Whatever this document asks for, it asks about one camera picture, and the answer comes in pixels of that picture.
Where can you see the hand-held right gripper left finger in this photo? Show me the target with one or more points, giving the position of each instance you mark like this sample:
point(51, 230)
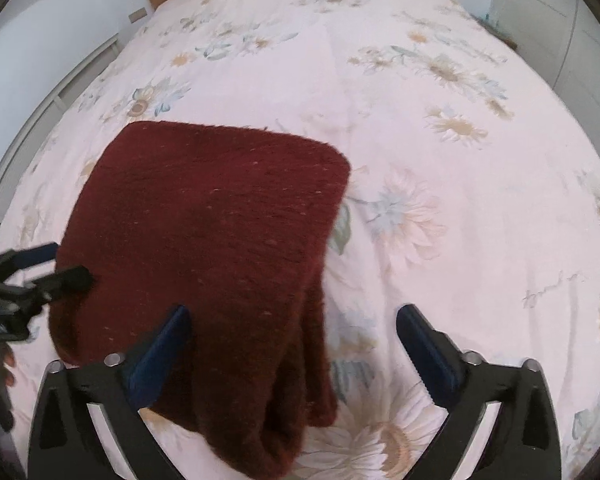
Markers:
point(162, 347)

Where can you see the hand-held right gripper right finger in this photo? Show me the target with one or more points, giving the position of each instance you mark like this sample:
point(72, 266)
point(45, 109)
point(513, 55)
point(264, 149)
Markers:
point(427, 347)

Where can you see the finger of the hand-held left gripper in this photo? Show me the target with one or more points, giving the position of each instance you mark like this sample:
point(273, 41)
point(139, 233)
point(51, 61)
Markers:
point(67, 281)
point(35, 255)

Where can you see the maroon knit sweater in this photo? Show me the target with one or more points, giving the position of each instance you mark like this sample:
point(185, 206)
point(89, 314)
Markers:
point(205, 220)

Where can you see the floral white bed sheet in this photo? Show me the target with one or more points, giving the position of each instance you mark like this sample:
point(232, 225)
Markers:
point(430, 185)

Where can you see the white wardrobe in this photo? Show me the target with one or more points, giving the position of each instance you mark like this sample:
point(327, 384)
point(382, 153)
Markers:
point(555, 35)

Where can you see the white wall socket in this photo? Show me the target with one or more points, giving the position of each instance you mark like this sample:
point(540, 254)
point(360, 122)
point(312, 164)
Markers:
point(138, 15)

